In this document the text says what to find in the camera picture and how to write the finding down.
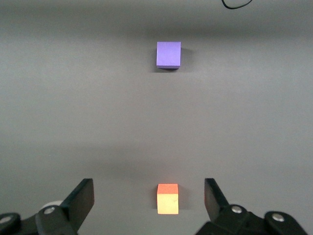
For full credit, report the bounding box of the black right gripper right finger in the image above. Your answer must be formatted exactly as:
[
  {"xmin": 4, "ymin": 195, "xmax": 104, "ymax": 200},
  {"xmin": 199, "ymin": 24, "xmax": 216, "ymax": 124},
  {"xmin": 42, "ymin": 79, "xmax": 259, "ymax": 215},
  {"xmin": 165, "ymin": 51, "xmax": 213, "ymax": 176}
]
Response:
[{"xmin": 196, "ymin": 178, "xmax": 310, "ymax": 235}]

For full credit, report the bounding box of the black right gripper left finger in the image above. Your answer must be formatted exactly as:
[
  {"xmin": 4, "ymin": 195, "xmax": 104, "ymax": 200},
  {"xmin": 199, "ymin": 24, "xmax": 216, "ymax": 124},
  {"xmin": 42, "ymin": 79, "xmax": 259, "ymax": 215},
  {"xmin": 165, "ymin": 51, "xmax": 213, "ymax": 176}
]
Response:
[{"xmin": 0, "ymin": 178, "xmax": 95, "ymax": 235}]

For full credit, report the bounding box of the orange foam block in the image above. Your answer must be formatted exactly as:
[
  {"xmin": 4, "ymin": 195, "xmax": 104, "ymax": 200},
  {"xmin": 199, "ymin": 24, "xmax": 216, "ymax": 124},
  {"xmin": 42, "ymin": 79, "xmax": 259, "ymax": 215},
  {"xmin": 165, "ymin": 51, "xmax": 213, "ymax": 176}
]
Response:
[{"xmin": 156, "ymin": 183, "xmax": 179, "ymax": 215}]

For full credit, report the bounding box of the purple foam block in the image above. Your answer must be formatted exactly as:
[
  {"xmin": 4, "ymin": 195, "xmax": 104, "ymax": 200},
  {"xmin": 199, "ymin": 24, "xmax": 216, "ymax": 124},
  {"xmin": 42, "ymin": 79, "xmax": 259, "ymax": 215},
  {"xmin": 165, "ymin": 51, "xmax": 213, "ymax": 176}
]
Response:
[{"xmin": 156, "ymin": 41, "xmax": 182, "ymax": 70}]

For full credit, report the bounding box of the thin black looped cable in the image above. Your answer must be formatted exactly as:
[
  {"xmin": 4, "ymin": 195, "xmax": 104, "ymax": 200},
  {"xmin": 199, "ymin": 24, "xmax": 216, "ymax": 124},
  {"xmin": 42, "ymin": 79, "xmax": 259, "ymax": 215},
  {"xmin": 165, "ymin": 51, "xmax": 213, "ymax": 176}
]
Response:
[{"xmin": 221, "ymin": 0, "xmax": 253, "ymax": 10}]

